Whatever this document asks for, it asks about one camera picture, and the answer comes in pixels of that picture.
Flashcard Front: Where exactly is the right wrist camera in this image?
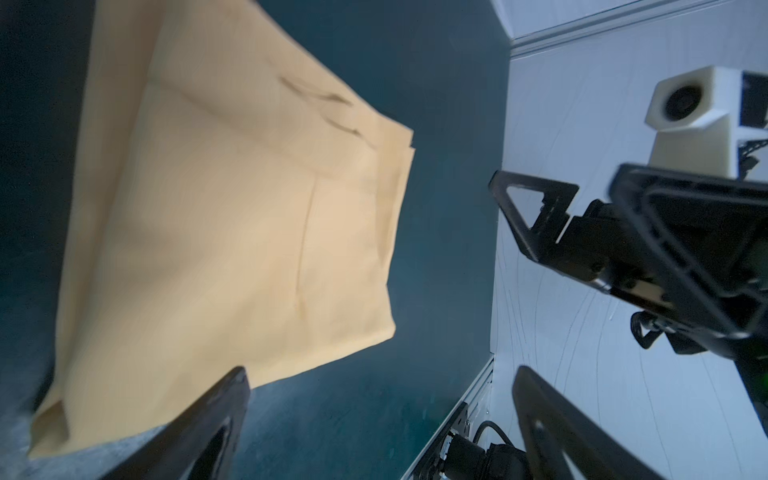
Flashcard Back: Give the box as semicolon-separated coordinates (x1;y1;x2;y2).
645;66;767;180

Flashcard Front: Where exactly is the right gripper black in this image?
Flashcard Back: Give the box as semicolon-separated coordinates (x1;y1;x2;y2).
488;164;767;360

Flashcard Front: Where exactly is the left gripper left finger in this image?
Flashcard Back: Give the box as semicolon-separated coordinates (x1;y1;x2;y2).
104;366;250;479

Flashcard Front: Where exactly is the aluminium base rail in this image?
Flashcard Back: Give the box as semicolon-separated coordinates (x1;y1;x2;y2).
401;355;495;480

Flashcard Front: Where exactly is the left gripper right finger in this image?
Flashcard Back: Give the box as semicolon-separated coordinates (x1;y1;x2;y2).
512;366;660;479

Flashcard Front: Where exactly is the yellow skirt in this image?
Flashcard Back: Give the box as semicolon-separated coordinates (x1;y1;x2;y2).
28;1;414;459

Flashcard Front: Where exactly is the dark green table mat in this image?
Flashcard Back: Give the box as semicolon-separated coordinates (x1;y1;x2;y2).
1;1;508;479

